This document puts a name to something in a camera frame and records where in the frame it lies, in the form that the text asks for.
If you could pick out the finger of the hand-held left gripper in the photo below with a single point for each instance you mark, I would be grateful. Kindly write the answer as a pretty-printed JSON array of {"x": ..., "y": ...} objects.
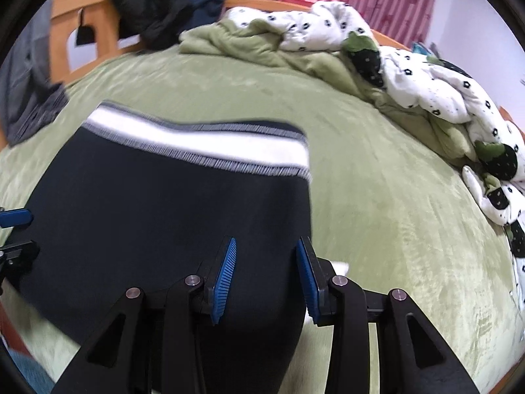
[
  {"x": 14, "y": 217},
  {"x": 18, "y": 256}
]

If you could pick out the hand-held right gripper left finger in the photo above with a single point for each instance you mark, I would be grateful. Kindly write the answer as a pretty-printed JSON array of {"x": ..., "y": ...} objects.
[{"x": 223, "y": 281}]

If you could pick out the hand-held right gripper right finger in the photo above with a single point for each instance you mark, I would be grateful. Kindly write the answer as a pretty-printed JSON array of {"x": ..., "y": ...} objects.
[{"x": 306, "y": 281}]

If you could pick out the black pants with white stripes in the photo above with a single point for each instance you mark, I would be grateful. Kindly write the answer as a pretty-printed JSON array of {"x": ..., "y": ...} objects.
[{"x": 143, "y": 213}]

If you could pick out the red and blue cloth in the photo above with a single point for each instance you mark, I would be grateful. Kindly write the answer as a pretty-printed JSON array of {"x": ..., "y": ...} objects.
[{"x": 22, "y": 361}]

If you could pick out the green fleece blanket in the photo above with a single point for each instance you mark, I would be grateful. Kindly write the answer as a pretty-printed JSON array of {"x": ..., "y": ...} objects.
[{"x": 389, "y": 213}]

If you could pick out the grey jeans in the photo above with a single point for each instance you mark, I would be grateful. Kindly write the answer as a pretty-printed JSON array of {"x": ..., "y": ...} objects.
[{"x": 28, "y": 102}]

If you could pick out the green white printed quilt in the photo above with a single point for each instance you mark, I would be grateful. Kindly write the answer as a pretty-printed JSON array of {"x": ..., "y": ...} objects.
[{"x": 430, "y": 82}]

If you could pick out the black jacket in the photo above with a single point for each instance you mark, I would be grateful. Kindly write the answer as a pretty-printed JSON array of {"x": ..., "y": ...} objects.
[{"x": 147, "y": 8}]

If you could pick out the teal object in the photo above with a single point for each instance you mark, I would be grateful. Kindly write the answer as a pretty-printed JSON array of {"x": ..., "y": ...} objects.
[{"x": 422, "y": 48}]

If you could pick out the navy blue garment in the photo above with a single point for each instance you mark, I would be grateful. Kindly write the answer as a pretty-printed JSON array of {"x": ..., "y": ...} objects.
[{"x": 205, "y": 8}]

